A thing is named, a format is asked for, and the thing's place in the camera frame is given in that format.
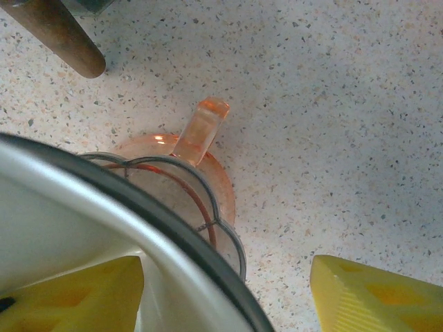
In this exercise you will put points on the white paper coffee filter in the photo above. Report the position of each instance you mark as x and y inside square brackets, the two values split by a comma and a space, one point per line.
[69, 224]

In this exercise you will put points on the dark green glass dripper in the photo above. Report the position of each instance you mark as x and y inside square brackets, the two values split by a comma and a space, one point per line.
[59, 34]

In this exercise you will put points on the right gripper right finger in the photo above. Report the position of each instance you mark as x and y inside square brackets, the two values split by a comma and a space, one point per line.
[373, 301]

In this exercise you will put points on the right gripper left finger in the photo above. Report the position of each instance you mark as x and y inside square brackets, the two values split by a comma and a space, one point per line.
[69, 301]

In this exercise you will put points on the grey transparent plastic dripper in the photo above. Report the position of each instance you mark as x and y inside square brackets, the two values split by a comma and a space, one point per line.
[228, 280]

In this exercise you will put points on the orange glass cup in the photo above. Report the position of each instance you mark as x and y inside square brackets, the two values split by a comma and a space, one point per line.
[204, 128]

